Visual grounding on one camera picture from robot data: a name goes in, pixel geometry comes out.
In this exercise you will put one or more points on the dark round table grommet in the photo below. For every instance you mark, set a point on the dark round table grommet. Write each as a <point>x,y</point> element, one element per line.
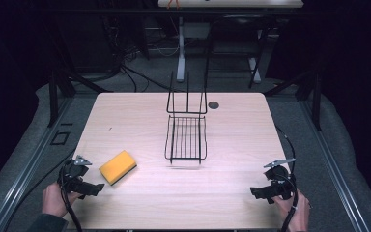
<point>213,105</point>

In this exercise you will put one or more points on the black chair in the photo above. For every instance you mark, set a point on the black chair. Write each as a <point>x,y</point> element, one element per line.
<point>238,35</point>

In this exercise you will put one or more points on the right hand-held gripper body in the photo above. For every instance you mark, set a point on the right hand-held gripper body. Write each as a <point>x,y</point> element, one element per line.
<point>280,180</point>

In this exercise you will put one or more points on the yellow sponge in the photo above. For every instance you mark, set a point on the yellow sponge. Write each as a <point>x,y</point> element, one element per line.
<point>117,167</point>

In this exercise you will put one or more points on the white background table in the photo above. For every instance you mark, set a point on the white background table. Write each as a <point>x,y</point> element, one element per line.
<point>232,3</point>

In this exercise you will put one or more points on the person's left hand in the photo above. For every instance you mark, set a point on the person's left hand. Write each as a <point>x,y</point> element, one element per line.
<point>54,199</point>

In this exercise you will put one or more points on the black metal stand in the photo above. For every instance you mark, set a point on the black metal stand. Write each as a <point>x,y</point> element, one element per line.
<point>56,96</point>
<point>315,96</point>

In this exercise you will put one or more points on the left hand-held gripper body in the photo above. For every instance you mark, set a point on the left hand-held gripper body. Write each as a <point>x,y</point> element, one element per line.
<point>72,175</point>

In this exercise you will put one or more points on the aluminium floor rail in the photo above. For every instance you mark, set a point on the aluminium floor rail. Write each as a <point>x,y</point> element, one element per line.
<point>335,167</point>
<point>25,167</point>

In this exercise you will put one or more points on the person's right hand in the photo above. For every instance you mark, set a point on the person's right hand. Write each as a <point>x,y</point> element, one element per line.
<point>298,214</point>

